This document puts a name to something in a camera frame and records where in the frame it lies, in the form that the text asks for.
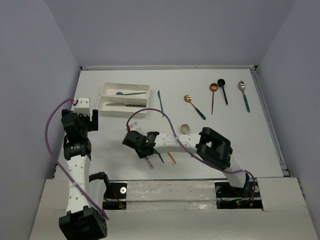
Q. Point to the orange plastic knife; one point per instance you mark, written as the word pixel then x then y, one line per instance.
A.
pixel 172 158

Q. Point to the beige plastic spoon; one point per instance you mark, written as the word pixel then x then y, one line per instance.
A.
pixel 185 129

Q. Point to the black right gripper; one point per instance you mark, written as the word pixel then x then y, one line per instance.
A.
pixel 140 153

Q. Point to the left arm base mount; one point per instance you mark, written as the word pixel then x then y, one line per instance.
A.
pixel 115 198

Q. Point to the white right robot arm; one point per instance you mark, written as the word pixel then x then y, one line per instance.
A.
pixel 208 147

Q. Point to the steel knife dark marbled handle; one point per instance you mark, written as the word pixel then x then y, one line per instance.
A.
pixel 125 105

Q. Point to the white near tray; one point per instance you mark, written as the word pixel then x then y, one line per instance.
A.
pixel 119 111

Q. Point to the copper spoon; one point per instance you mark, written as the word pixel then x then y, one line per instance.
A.
pixel 213 88

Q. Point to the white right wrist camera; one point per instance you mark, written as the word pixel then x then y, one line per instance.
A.
pixel 135 127

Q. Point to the steel knife pink handle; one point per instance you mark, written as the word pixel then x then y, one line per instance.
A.
pixel 149 163

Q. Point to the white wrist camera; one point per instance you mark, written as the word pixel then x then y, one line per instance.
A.
pixel 81 105
pixel 135 127

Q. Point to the teal plastic knife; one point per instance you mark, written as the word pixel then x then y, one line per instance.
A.
pixel 160 102

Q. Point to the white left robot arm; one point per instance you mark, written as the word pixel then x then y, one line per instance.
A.
pixel 84 217

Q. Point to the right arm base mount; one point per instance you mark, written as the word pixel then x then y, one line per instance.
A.
pixel 231 198

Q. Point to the black spoon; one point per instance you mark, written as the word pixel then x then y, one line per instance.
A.
pixel 221 83

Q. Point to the blue plastic knife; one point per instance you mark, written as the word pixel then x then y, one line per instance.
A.
pixel 161 158

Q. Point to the gold spoon green handle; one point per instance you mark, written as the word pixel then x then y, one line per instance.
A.
pixel 188 99

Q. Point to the silver spoon teal handle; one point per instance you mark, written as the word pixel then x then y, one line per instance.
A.
pixel 242 87

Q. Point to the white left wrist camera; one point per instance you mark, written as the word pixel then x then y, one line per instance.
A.
pixel 81 105

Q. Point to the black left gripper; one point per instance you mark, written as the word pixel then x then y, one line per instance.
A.
pixel 92 126

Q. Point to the teal plastic spoon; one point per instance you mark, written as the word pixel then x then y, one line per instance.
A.
pixel 130 94

